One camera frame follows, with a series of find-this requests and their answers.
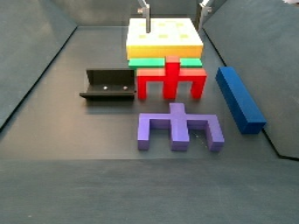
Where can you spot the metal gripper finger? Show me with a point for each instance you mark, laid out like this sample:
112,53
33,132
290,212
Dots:
144,10
204,7

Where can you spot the green rectangular block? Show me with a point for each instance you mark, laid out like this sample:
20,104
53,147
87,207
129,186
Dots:
157,63

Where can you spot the yellow slotted board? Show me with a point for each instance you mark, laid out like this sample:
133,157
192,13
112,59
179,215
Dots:
172,37

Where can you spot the blue rectangular block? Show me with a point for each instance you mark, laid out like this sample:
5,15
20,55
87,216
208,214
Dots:
243,108

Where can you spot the purple three-pronged block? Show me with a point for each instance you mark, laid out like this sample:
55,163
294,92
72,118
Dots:
179,123

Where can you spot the black angle bracket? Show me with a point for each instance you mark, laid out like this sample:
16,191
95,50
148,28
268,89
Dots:
111,83

